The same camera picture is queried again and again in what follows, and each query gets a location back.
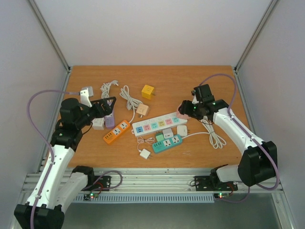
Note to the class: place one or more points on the left small circuit board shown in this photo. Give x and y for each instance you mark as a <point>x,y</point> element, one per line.
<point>91,196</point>

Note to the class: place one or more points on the yellow cube socket adapter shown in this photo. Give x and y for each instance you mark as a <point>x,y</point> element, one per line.
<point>147,92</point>

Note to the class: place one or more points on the left aluminium corner post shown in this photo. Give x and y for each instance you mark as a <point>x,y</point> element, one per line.
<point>41,20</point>

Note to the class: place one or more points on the pink cube socket adapter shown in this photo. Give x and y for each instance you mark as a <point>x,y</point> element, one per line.
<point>182,116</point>

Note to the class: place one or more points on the white usb charger with cable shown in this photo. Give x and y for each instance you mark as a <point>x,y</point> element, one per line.
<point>144,153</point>

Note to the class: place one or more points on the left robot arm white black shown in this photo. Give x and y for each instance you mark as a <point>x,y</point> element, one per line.
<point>45,208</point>

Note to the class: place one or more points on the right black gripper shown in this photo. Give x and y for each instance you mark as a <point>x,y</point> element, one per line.
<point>187,108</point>

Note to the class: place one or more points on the aluminium corner post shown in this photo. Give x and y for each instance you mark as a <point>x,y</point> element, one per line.
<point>41,20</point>
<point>258,30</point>

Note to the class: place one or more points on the teal power strip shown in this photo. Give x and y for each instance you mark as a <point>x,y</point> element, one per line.
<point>166,144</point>

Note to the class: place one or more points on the white grey plug adapter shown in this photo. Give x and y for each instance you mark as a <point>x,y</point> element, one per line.
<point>167,133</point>

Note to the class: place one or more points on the green plug adapter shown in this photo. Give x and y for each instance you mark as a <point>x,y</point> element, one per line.
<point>159,137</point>

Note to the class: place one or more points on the aluminium rail frame front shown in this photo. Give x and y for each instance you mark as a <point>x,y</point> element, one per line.
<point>146,180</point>

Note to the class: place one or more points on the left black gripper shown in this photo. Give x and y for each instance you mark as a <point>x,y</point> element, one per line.
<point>107,110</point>

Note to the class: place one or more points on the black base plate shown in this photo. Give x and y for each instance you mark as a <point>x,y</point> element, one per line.
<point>209,183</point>
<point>102,184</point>

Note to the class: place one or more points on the small circuit board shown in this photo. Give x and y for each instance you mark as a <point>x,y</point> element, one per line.
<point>221,195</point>
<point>91,196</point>

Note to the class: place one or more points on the beige cube socket adapter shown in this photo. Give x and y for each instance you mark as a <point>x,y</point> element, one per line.
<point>142,110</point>

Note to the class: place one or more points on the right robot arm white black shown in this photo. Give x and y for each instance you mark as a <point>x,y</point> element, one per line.
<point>258,165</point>

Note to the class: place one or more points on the purple power strip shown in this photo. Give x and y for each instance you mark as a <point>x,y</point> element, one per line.
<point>110,121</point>

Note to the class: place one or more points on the right aluminium corner post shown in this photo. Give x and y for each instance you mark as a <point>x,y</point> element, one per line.
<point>258,30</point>

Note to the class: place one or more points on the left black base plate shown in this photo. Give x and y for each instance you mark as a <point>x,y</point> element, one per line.
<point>102,184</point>

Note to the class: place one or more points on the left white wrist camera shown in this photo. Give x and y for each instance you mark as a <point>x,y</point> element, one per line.
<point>85,94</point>

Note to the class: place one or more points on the long white power strip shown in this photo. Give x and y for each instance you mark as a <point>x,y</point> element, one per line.
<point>156,124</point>

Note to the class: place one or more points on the grey slotted cable duct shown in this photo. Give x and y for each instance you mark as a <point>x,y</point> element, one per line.
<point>148,198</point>

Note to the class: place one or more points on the right small circuit board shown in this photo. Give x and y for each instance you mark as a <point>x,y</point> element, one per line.
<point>221,195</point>

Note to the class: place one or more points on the white rounded plug adapter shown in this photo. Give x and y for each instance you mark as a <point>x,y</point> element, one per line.
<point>182,130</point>

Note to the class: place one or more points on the orange power strip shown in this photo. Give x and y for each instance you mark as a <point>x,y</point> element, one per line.
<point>115,133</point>

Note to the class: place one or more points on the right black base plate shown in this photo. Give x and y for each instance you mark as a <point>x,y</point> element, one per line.
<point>209,183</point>

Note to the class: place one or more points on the white cube adapter left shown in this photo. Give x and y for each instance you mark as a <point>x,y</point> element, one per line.
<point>98,123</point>

